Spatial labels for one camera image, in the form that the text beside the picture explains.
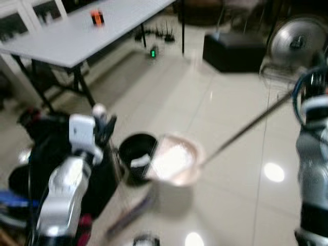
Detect broom with white-capped handle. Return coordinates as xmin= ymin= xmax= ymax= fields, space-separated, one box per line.
xmin=92 ymin=104 xmax=155 ymax=239

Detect pink long-handled dustpan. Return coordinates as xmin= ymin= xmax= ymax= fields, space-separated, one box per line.
xmin=146 ymin=91 xmax=296 ymax=187

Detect silver round floor fan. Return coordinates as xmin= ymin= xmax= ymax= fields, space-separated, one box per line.
xmin=259 ymin=15 xmax=328 ymax=88

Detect black round bin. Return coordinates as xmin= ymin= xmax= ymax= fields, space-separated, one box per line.
xmin=118 ymin=133 xmax=159 ymax=185

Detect black box case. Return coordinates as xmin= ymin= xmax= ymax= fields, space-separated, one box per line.
xmin=202 ymin=32 xmax=268 ymax=73

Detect grey folding table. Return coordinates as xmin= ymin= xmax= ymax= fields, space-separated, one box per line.
xmin=0 ymin=0 xmax=186 ymax=112

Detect black antenna routers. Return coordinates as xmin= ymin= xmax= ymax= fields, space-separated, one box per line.
xmin=134 ymin=22 xmax=176 ymax=45

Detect orange and black small device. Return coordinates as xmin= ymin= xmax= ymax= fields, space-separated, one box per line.
xmin=91 ymin=9 xmax=105 ymax=27

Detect grey robot foot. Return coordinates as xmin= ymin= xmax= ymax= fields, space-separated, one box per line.
xmin=133 ymin=233 xmax=160 ymax=246

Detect white glass-door cabinet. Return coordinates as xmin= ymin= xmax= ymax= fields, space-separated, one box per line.
xmin=0 ymin=0 xmax=68 ymax=43

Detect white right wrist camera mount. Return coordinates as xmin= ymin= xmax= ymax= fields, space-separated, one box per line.
xmin=300 ymin=94 xmax=328 ymax=124

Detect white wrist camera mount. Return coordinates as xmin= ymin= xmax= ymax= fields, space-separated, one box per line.
xmin=69 ymin=114 xmax=104 ymax=160
xmin=300 ymin=94 xmax=328 ymax=124

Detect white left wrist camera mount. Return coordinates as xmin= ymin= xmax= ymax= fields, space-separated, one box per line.
xmin=69 ymin=114 xmax=104 ymax=160

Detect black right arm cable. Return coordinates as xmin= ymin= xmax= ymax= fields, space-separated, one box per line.
xmin=292 ymin=67 xmax=328 ymax=135

